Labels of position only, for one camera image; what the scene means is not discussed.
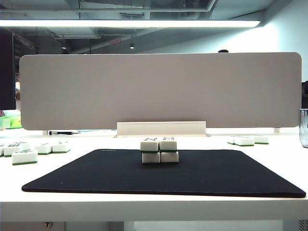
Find black rectangular desk mat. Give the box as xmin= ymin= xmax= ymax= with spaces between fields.
xmin=21 ymin=148 xmax=307 ymax=199

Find black background device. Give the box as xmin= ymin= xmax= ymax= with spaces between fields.
xmin=301 ymin=80 xmax=308 ymax=108

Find bright green toy block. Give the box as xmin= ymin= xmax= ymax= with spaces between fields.
xmin=9 ymin=116 xmax=22 ymax=129

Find beige fabric desk partition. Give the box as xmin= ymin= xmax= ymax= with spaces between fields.
xmin=19 ymin=51 xmax=303 ymax=131

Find white partition base bracket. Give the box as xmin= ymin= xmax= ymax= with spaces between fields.
xmin=113 ymin=121 xmax=212 ymax=138

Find grey vented panel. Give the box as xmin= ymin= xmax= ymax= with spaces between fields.
xmin=297 ymin=218 xmax=308 ymax=231

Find mahjong tile red character print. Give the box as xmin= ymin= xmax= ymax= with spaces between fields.
xmin=141 ymin=152 xmax=161 ymax=166
xmin=160 ymin=151 xmax=180 ymax=165

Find pale green box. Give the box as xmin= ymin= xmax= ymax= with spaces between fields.
xmin=0 ymin=116 xmax=12 ymax=130

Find mahjong tile green red bars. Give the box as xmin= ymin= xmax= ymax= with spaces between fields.
xmin=159 ymin=136 xmax=179 ymax=153
xmin=140 ymin=137 xmax=160 ymax=153

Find long white light strip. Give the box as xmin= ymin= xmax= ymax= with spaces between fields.
xmin=0 ymin=19 xmax=261 ymax=28

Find dark monitor screen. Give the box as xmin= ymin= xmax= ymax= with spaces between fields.
xmin=0 ymin=27 xmax=16 ymax=111

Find black screwdriver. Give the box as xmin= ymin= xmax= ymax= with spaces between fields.
xmin=49 ymin=130 xmax=81 ymax=136

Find clear glass container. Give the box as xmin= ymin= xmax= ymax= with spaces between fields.
xmin=299 ymin=108 xmax=308 ymax=148

